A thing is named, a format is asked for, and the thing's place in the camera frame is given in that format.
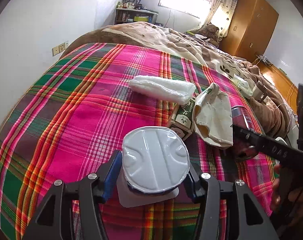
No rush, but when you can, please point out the wooden wardrobe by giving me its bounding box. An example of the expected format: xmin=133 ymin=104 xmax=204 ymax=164
xmin=220 ymin=0 xmax=279 ymax=63

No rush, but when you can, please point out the brown steel thermos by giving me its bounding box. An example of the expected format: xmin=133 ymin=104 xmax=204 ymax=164
xmin=253 ymin=81 xmax=268 ymax=103

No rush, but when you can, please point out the cluttered shelf cabinet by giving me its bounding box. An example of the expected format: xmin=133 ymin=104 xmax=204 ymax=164
xmin=115 ymin=6 xmax=158 ymax=27

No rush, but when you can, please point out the wall socket plate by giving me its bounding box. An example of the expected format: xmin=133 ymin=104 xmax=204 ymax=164
xmin=52 ymin=41 xmax=69 ymax=55

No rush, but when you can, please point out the red patterned can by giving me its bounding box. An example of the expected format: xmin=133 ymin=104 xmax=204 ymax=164
xmin=230 ymin=106 xmax=258 ymax=162

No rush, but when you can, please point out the white fluffy towel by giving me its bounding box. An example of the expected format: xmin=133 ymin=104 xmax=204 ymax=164
xmin=129 ymin=75 xmax=196 ymax=105

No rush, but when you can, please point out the brown cream patterned blanket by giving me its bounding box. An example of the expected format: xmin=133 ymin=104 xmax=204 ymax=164
xmin=60 ymin=21 xmax=298 ymax=138

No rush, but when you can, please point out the brown teddy bear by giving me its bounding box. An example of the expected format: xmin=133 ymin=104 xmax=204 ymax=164
xmin=200 ymin=24 xmax=223 ymax=47

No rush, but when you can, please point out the bright window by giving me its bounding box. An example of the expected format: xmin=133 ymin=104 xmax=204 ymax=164
xmin=158 ymin=0 xmax=213 ymax=19

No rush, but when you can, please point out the wooden headboard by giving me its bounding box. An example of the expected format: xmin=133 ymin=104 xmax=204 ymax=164
xmin=258 ymin=64 xmax=299 ymax=113

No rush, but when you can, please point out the white lidded plastic cup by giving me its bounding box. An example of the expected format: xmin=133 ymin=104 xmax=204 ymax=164
xmin=116 ymin=126 xmax=191 ymax=208

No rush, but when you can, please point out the person's right hand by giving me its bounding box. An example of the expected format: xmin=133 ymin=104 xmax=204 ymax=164
xmin=270 ymin=165 xmax=283 ymax=213

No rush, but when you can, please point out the white tissue dispenser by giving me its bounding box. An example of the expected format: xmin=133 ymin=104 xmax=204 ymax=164
xmin=234 ymin=77 xmax=254 ymax=98

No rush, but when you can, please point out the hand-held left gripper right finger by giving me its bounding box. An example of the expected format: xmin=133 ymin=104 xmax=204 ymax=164
xmin=184 ymin=166 xmax=279 ymax=240

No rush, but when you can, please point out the floral curtain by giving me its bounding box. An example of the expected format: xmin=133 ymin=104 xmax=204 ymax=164
xmin=200 ymin=0 xmax=239 ymax=39

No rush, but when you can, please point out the cream cloth bag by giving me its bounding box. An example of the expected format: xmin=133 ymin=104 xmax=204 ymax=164
xmin=193 ymin=82 xmax=234 ymax=147

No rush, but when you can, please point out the green white carton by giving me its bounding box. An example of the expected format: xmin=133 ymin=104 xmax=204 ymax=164
xmin=165 ymin=97 xmax=198 ymax=140

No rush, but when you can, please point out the pink green plaid blanket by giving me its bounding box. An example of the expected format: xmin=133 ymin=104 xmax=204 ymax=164
xmin=0 ymin=42 xmax=279 ymax=240

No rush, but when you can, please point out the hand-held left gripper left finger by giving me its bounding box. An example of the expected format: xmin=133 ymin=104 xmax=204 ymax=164
xmin=23 ymin=150 xmax=123 ymax=240

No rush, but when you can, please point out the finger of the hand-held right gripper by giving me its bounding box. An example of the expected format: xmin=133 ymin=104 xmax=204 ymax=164
xmin=232 ymin=125 xmax=263 ymax=148

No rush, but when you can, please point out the power strip on headboard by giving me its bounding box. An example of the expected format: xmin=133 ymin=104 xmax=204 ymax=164
xmin=255 ymin=55 xmax=272 ymax=65

